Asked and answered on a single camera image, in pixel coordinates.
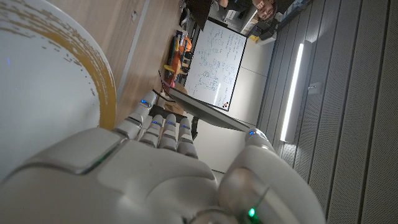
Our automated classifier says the colourful toy airplane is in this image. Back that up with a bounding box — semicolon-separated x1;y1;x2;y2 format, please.
163;35;187;82

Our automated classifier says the long ceiling light strip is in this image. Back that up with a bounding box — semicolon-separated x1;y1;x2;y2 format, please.
279;39;313;144

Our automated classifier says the orange toy basketball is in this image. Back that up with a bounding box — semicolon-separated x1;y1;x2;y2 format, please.
182;36;193;53

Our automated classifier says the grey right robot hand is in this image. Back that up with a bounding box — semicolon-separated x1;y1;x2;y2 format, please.
0;90;327;224

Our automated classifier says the black computer monitor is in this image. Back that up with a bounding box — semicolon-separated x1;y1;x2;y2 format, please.
167;86;253;133

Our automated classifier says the white paper plate gold rim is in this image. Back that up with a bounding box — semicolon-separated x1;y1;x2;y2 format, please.
0;0;118;182

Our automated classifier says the whiteboard with black frame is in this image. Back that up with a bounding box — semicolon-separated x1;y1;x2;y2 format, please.
183;18;248;112

